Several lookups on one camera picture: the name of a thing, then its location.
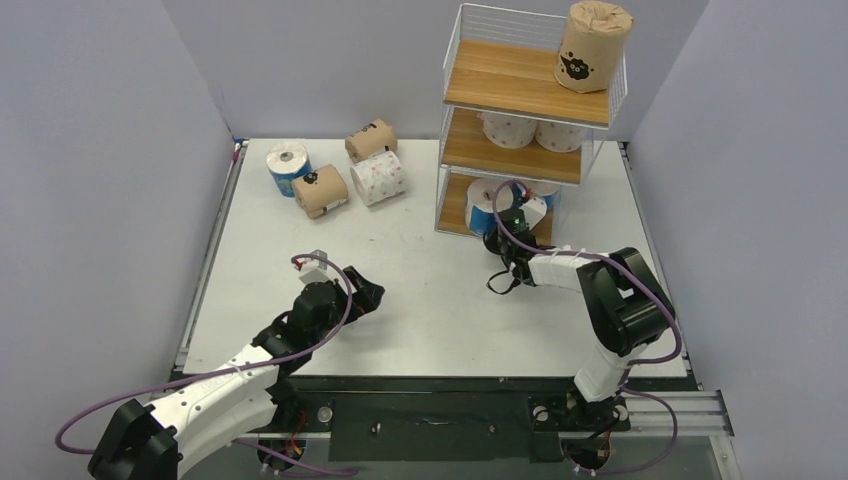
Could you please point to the floral white paper roll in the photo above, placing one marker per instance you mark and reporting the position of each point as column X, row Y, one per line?
column 508, row 131
column 559, row 137
column 379, row 178

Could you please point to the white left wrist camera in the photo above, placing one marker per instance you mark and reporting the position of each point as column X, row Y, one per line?
column 312, row 268

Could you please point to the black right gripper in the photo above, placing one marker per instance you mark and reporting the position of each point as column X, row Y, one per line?
column 500, row 243

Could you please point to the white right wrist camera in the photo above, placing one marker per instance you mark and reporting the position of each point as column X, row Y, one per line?
column 534, row 210

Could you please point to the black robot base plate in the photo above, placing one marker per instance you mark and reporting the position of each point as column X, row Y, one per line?
column 384, row 418

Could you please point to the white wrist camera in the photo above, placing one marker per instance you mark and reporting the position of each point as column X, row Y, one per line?
column 534, row 210
column 312, row 268

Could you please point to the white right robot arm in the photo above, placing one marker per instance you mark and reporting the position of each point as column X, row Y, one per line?
column 627, row 307

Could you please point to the white wire wooden shelf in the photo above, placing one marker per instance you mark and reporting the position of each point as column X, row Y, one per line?
column 501, row 61

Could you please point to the blue paper roll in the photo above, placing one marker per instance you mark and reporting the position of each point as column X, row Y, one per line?
column 481, row 204
column 549, row 192
column 286, row 162

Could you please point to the brown paper roll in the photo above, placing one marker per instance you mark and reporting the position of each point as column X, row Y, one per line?
column 372, row 139
column 320, row 191
column 593, row 42

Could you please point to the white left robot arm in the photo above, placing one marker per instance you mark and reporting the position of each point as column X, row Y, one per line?
column 166, row 437

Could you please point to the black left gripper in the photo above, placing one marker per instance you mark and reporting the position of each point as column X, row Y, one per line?
column 365, row 300

